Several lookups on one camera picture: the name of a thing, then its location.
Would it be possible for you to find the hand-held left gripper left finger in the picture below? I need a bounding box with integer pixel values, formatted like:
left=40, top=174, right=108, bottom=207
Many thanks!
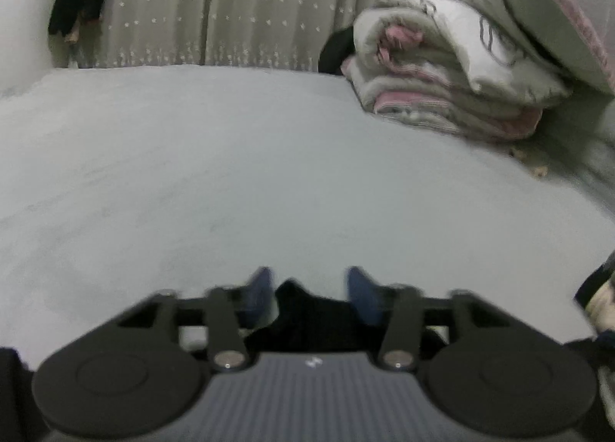
left=115, top=266, right=277, bottom=372

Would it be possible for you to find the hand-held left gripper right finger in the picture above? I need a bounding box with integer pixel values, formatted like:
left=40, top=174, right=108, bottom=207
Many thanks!
left=346, top=266, right=510, bottom=373

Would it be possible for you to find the black dress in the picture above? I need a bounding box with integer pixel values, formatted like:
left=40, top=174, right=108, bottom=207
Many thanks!
left=245, top=279, right=447, bottom=356

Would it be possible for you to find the grey bed sheet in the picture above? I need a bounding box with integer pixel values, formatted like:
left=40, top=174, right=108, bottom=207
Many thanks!
left=0, top=65, right=615, bottom=366

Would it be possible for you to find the folded pink and grey quilt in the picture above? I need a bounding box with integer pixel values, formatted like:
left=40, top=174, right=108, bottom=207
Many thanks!
left=341, top=0, right=544, bottom=142

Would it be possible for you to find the dark and beige cloth pile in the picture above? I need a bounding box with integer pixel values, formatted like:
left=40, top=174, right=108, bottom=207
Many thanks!
left=574, top=250, right=615, bottom=342

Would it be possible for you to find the white printed pillow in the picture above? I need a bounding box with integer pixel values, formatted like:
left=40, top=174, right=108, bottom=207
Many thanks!
left=418, top=0, right=573, bottom=109

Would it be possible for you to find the grey quilted bedspread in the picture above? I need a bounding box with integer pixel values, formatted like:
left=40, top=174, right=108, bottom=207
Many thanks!
left=538, top=0, right=615, bottom=212

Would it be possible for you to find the grey star-patterned curtain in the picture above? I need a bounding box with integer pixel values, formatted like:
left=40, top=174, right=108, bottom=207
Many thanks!
left=77, top=0, right=409, bottom=73

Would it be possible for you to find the grey and pink pillow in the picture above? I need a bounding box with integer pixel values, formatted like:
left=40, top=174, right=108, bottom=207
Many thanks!
left=412, top=0, right=615, bottom=97

